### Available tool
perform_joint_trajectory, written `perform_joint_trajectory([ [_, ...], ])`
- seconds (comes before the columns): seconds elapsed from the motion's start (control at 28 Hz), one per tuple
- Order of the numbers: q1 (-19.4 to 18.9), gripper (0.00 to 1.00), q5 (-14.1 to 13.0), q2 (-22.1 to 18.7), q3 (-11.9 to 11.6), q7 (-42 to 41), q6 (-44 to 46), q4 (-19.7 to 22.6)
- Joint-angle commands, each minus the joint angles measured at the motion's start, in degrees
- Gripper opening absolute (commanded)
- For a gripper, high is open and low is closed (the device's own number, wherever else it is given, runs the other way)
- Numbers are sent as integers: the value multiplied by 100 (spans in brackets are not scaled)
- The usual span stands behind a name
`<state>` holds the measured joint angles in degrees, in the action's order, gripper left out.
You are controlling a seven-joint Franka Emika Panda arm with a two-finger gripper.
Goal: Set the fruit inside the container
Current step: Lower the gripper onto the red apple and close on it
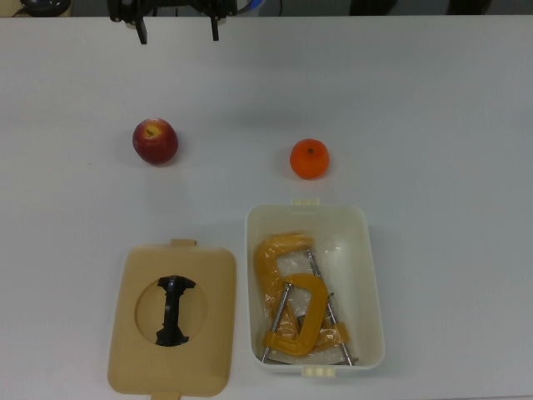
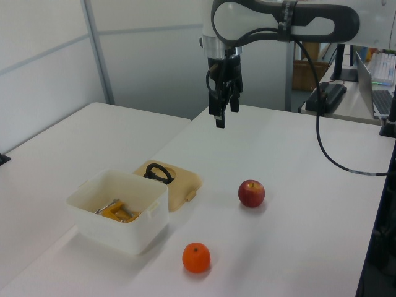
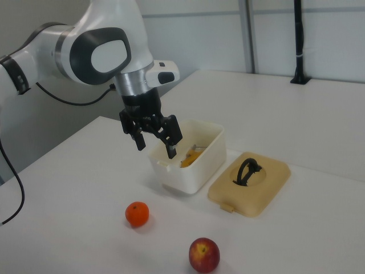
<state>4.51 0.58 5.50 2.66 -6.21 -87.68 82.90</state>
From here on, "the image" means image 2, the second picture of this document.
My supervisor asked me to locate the orange clamp tool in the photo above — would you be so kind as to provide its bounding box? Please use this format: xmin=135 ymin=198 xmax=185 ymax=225
xmin=94 ymin=199 xmax=142 ymax=223

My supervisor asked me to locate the black lid strap handle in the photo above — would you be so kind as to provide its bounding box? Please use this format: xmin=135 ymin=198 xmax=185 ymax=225
xmin=143 ymin=163 xmax=176 ymax=186

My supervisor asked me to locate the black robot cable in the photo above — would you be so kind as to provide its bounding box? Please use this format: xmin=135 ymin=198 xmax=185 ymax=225
xmin=205 ymin=27 xmax=389 ymax=177

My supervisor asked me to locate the silver laptop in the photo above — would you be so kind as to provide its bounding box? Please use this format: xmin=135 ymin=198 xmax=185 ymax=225
xmin=355 ymin=51 xmax=395 ymax=119

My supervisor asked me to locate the black electronics box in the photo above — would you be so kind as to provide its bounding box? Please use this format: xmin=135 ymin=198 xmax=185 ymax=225
xmin=305 ymin=82 xmax=348 ymax=116

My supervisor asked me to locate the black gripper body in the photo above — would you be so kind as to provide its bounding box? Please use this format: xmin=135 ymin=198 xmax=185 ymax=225
xmin=206 ymin=54 xmax=244 ymax=93

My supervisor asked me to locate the black monitor stand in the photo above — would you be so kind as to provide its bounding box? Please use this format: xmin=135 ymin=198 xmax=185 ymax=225
xmin=330 ymin=44 xmax=359 ymax=82

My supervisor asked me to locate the black frame post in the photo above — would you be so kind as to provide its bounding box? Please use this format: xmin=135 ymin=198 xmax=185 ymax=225
xmin=355 ymin=82 xmax=396 ymax=297

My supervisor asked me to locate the red apple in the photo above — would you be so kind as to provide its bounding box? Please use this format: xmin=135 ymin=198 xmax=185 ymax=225
xmin=238 ymin=179 xmax=266 ymax=208

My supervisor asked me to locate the orange fruit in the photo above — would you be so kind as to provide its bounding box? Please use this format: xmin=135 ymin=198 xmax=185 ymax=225
xmin=181 ymin=242 xmax=212 ymax=274

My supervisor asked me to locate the tan plastic lid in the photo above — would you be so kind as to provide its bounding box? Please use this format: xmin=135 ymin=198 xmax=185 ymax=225
xmin=132 ymin=159 xmax=204 ymax=213

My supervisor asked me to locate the white plastic container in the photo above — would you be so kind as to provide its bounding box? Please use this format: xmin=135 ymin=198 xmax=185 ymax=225
xmin=65 ymin=168 xmax=170 ymax=256

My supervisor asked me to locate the grey partition end post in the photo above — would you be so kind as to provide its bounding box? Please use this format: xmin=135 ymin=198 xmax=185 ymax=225
xmin=284 ymin=40 xmax=295 ymax=112

